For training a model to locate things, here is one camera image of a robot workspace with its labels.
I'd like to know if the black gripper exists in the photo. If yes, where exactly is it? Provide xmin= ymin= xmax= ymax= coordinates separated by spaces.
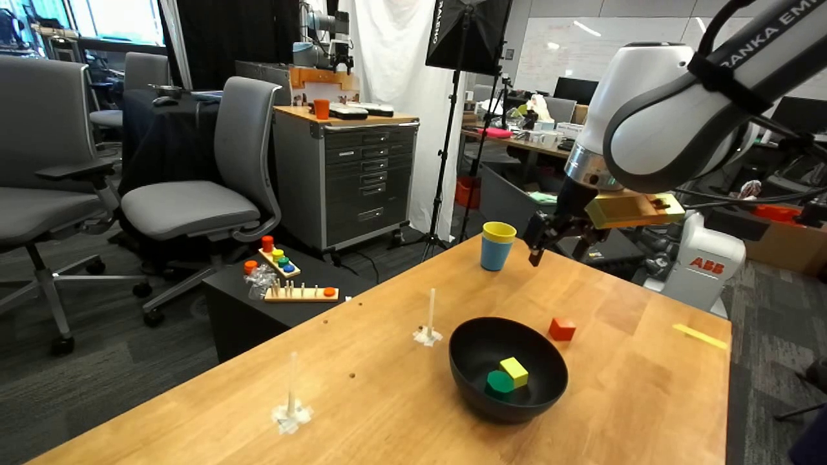
xmin=525 ymin=175 xmax=606 ymax=269

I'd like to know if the red cube block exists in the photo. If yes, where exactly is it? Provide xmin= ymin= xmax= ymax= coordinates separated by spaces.
xmin=548 ymin=314 xmax=580 ymax=344

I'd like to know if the yellow cube block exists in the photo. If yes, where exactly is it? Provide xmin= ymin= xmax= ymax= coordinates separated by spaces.
xmin=499 ymin=353 xmax=534 ymax=390

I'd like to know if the white ABB robot base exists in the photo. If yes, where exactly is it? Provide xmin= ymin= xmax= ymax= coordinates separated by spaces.
xmin=660 ymin=210 xmax=751 ymax=318

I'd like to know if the black bowl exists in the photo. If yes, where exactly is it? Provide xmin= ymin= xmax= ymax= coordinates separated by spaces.
xmin=447 ymin=314 xmax=572 ymax=427

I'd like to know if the blue cup yellow rim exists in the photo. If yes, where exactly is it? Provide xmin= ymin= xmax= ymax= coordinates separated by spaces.
xmin=479 ymin=219 xmax=521 ymax=273

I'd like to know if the cluttered wooden desk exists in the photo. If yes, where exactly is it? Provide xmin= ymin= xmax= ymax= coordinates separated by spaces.
xmin=463 ymin=123 xmax=578 ymax=202

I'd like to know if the black computer monitor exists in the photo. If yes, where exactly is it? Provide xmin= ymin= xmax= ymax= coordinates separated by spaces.
xmin=554 ymin=74 xmax=603 ymax=105

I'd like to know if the yellow tape strip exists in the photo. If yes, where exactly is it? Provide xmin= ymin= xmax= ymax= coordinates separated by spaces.
xmin=671 ymin=319 xmax=734 ymax=353

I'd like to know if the gray drawer cabinet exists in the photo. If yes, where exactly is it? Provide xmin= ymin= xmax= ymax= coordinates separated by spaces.
xmin=271 ymin=102 xmax=422 ymax=256

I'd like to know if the black softbox light on stand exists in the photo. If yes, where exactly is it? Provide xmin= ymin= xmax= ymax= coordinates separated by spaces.
xmin=424 ymin=0 xmax=515 ymax=252

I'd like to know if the flat device on cabinet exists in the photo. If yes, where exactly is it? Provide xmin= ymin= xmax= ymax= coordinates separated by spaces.
xmin=328 ymin=101 xmax=398 ymax=122

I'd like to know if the wooden peg toy board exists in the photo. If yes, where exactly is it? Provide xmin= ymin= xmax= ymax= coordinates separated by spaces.
xmin=261 ymin=281 xmax=345 ymax=305

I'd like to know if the white curtain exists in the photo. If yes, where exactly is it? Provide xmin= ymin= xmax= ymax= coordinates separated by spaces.
xmin=348 ymin=0 xmax=465 ymax=242

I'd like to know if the cardboard box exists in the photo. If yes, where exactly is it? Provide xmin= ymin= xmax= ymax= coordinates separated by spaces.
xmin=747 ymin=217 xmax=827 ymax=279

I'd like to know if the clear bag with orange ball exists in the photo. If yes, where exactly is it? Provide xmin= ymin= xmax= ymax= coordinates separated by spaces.
xmin=240 ymin=256 xmax=280 ymax=299

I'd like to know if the black low table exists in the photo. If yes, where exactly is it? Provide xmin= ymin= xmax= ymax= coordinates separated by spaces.
xmin=201 ymin=244 xmax=384 ymax=362

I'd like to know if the gray office chair curved back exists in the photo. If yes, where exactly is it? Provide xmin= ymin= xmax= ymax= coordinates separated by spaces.
xmin=118 ymin=74 xmax=284 ymax=327

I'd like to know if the black curtain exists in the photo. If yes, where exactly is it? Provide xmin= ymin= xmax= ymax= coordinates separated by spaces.
xmin=176 ymin=0 xmax=306 ymax=92

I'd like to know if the dark draped table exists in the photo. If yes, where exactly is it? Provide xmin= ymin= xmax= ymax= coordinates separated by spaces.
xmin=120 ymin=86 xmax=222 ymax=195

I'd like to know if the gray background office chair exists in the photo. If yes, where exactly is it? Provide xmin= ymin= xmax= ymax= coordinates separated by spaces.
xmin=89 ymin=48 xmax=176 ymax=131

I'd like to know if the gray office chair with armrest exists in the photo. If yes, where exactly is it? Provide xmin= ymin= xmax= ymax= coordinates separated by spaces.
xmin=0 ymin=53 xmax=156 ymax=357

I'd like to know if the tan wrist camera mount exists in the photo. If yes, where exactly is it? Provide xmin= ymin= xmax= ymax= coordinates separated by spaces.
xmin=584 ymin=190 xmax=691 ymax=232

